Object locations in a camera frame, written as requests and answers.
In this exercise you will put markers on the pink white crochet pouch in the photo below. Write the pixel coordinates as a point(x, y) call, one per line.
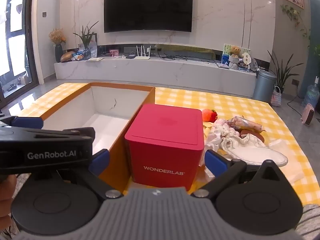
point(225, 127)

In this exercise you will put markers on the yellow checked tablecloth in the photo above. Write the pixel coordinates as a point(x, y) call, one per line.
point(237, 102)

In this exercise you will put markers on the tall potted plant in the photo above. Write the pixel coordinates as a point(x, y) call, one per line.
point(283, 75)

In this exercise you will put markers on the hanging vine plant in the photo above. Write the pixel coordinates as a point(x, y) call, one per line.
point(295, 15)

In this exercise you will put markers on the white flat device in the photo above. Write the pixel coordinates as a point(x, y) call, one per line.
point(223, 65)

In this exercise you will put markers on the small yellow cloth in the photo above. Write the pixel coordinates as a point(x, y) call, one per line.
point(206, 125)

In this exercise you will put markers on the red square box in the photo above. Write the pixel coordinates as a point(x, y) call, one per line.
point(163, 135)

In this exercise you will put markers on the white router with antennas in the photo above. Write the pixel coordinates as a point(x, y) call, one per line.
point(142, 57)

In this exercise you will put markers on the green white display board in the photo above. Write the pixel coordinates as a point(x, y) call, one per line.
point(226, 52)

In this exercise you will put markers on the glass balcony door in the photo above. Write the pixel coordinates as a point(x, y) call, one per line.
point(15, 42)

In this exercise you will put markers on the white round hand fan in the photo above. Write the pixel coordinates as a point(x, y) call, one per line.
point(246, 58)

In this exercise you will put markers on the woven basket bag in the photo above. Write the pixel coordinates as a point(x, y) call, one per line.
point(276, 98)

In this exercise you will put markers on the large water bottle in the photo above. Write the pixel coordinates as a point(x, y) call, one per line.
point(311, 96)

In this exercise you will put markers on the grey blue trash can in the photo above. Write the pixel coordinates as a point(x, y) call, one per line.
point(263, 87)

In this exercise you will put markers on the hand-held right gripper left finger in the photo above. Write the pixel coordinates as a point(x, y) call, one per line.
point(100, 160)

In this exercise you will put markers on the person's left hand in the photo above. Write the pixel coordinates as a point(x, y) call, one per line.
point(5, 195)

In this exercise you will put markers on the teddy bear bouquet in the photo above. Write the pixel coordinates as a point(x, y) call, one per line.
point(235, 55)

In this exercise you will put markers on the black flat television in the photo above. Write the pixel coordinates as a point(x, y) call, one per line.
point(147, 7)

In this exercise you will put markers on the wall power socket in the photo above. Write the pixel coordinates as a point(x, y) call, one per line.
point(296, 82)

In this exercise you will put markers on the orange crochet strawberry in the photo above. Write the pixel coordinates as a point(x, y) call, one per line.
point(208, 115)

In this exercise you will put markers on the pink space heater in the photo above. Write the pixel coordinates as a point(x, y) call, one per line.
point(308, 115)

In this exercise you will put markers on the brown round ornament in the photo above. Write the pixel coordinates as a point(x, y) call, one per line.
point(67, 57)

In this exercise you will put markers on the large orange open box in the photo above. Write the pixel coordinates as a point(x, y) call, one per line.
point(117, 155)

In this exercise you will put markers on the green plant in glass vase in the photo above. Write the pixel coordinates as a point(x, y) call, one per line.
point(86, 53)

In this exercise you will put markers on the person's striped grey clothing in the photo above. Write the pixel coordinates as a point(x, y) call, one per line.
point(312, 225)

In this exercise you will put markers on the white marble television stand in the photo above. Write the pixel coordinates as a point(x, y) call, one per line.
point(150, 72)

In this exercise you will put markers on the cream knitted sock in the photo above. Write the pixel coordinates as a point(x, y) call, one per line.
point(252, 153)

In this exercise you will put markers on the black vase with dried flowers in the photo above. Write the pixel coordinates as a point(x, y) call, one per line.
point(58, 52)

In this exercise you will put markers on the pink silver snack packet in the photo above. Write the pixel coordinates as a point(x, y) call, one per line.
point(247, 124)

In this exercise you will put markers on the white tissue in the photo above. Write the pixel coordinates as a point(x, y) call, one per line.
point(212, 140)

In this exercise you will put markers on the wall light switch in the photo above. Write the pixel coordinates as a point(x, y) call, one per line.
point(44, 14)

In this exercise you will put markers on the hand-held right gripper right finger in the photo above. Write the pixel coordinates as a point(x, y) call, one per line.
point(214, 162)

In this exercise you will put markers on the pink photo card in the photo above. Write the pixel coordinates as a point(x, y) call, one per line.
point(114, 53)

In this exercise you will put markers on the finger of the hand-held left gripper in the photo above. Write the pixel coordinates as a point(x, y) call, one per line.
point(50, 132)
point(27, 123)

